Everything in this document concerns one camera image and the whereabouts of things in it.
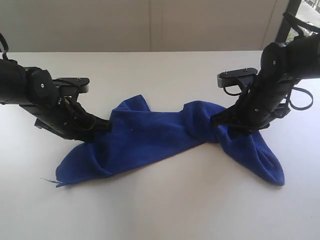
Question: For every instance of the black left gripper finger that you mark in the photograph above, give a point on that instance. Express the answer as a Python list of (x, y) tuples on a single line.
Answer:
[(102, 125)]

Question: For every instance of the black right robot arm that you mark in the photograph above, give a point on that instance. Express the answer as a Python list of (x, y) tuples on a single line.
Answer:
[(303, 58)]

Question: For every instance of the dark window frame post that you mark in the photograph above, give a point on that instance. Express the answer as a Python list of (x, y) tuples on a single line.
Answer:
[(284, 28)]

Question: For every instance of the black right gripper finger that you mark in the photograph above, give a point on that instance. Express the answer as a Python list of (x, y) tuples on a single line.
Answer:
[(234, 132), (226, 117)]

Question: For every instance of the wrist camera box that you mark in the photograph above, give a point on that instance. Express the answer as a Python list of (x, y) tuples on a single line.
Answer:
[(69, 86), (243, 76)]

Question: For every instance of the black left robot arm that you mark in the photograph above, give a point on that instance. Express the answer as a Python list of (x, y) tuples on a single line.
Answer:
[(11, 87)]

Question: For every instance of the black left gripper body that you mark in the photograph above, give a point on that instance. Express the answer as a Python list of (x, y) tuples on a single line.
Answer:
[(58, 114)]

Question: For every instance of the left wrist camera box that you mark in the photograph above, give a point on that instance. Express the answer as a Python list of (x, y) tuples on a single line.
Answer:
[(69, 86)]

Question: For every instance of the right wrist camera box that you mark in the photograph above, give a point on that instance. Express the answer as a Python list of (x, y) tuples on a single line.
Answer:
[(243, 76)]

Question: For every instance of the blue towel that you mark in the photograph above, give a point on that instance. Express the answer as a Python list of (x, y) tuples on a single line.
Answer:
[(140, 137)]

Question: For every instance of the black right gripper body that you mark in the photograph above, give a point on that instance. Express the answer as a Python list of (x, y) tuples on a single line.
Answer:
[(272, 84)]

